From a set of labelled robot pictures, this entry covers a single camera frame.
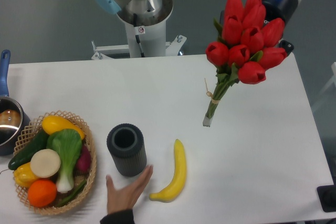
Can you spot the orange fruit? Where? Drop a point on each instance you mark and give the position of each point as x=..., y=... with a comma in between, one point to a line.
x=42, y=192

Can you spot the yellow bell pepper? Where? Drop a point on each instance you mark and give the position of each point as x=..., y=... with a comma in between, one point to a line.
x=24, y=177

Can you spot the cream round slice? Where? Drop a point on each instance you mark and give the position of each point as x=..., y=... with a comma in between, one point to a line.
x=45, y=163

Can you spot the blue handled saucepan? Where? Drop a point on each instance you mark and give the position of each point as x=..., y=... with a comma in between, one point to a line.
x=13, y=117

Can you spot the green bean pod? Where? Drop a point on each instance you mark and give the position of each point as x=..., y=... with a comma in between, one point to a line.
x=72, y=195

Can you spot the red tulip bouquet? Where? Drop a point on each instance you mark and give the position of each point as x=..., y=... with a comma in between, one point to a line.
x=245, y=48

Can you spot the black device at edge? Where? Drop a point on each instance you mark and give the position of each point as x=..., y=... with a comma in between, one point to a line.
x=327, y=197

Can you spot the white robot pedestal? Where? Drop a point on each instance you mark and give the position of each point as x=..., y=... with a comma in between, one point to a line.
x=142, y=42

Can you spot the purple red radish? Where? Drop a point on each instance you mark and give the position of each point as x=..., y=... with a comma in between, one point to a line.
x=84, y=161

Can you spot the green bok choy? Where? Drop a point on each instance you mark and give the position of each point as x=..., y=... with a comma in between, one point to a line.
x=67, y=144

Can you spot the yellow squash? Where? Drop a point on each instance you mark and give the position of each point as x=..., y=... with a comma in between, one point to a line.
x=52, y=124

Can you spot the yellow plastic banana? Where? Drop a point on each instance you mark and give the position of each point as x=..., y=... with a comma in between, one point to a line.
x=175, y=187

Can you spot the green cucumber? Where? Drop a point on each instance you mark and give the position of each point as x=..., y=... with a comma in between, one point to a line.
x=38, y=143

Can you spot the dark sleeved forearm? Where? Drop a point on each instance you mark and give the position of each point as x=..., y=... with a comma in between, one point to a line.
x=120, y=217

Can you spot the woven wicker basket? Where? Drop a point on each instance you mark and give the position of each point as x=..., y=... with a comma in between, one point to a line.
x=84, y=174

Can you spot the dark grey ribbed vase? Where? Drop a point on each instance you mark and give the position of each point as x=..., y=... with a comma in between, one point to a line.
x=125, y=143

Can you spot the person's bare hand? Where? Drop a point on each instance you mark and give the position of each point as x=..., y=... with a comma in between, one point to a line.
x=126, y=197

